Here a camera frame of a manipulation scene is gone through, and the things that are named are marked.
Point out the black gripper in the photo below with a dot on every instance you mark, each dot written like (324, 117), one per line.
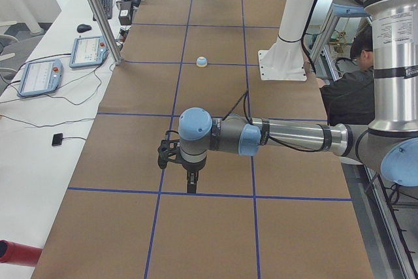
(192, 167)

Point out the blue desk bell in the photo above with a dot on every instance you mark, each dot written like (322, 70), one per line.
(201, 61)

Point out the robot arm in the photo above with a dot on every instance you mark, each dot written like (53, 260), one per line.
(387, 145)

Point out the black power box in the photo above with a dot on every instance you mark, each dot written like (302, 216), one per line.
(126, 13)

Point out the black keyboard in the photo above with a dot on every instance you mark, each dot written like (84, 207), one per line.
(107, 7)

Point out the black computer mouse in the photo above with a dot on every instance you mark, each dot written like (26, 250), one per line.
(82, 28)

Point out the far teach pendant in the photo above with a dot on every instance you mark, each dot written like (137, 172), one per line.
(88, 51)

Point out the teach pendant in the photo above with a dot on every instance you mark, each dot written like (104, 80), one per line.
(40, 77)
(88, 51)

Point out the small black puck device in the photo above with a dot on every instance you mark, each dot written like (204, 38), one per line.
(57, 139)

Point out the seated person in black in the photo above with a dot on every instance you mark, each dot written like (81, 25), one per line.
(350, 99)

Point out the near teach pendant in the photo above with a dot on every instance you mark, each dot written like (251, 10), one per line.
(40, 77)

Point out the red cylinder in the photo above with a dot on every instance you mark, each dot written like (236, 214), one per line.
(19, 254)

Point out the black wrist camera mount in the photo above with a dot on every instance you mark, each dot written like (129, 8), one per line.
(169, 152)

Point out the aluminium frame post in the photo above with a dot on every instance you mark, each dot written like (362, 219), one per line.
(101, 19)

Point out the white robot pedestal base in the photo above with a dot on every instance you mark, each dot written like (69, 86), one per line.
(284, 60)

